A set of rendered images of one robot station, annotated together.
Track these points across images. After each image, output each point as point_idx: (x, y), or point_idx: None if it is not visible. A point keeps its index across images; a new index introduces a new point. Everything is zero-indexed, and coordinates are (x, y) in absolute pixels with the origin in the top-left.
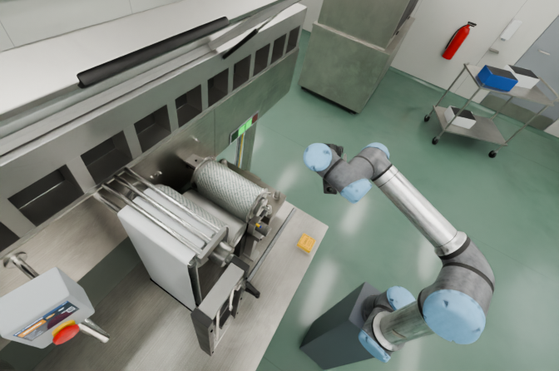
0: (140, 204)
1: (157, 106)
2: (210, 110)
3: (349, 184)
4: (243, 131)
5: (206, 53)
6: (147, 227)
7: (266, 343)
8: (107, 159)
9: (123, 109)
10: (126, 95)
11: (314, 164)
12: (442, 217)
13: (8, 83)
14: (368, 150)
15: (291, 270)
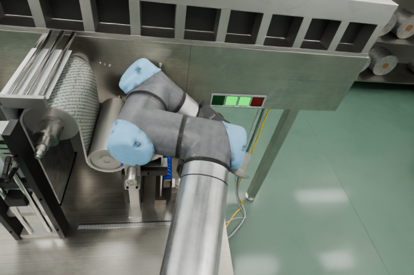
0: (46, 52)
1: None
2: (185, 43)
3: (117, 119)
4: (233, 103)
5: None
6: (24, 64)
7: None
8: (74, 23)
9: None
10: None
11: (122, 78)
12: None
13: None
14: (211, 120)
15: (143, 264)
